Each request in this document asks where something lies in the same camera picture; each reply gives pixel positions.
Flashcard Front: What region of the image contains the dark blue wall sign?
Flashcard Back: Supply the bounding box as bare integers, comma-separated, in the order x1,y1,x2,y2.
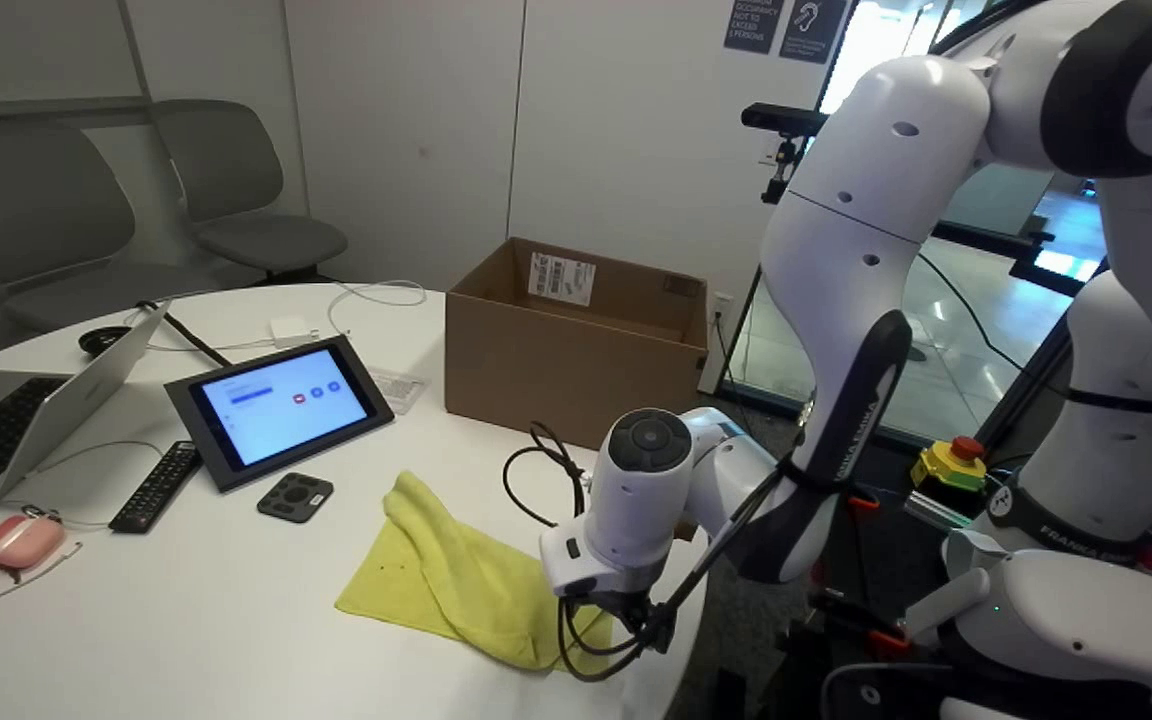
718,0,786,54
777,0,856,67

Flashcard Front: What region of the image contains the grey lounge chair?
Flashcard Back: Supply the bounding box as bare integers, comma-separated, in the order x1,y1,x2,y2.
0,116,210,336
152,95,350,288

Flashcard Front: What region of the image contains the black robot cart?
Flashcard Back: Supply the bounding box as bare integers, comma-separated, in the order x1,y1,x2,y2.
732,453,1049,720

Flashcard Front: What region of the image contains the black remote control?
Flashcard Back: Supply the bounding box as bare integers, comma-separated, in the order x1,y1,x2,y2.
106,437,206,539

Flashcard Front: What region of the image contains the yellow-green towel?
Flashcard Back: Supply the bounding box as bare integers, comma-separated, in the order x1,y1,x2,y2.
332,468,620,674

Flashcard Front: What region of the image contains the white charger cable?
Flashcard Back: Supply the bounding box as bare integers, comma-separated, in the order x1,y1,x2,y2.
269,279,437,351

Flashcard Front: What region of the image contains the black table cable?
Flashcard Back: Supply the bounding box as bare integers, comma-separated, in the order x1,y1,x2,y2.
131,299,235,371

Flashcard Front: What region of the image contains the brown cardboard box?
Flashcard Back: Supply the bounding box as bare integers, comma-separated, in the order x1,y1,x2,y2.
441,237,712,453

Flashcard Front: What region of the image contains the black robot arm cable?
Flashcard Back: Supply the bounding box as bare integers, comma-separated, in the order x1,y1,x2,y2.
498,415,808,686

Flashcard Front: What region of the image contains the black stereo camera bar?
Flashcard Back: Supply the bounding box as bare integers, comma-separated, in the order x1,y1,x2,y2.
738,100,831,141

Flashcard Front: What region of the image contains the small black phone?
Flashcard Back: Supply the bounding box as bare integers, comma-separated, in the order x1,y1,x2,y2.
253,468,338,527

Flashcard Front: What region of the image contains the silver laptop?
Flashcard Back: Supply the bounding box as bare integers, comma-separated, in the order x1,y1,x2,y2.
0,309,169,510

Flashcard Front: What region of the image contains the yellow red emergency stop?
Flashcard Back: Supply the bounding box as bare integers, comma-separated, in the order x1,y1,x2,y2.
906,433,996,506

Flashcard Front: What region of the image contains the black tablet blue screen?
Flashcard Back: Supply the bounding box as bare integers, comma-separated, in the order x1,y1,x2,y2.
163,330,399,497

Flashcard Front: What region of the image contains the pink computer mouse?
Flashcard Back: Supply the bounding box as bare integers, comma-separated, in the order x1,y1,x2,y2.
0,506,71,581

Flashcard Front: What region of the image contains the thin white cable loop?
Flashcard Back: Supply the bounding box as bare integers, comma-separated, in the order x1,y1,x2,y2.
0,533,89,624

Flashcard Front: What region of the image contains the black round puck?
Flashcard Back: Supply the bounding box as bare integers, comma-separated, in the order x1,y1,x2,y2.
76,322,136,361

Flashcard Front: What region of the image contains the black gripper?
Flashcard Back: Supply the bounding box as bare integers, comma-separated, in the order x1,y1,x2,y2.
605,583,675,655

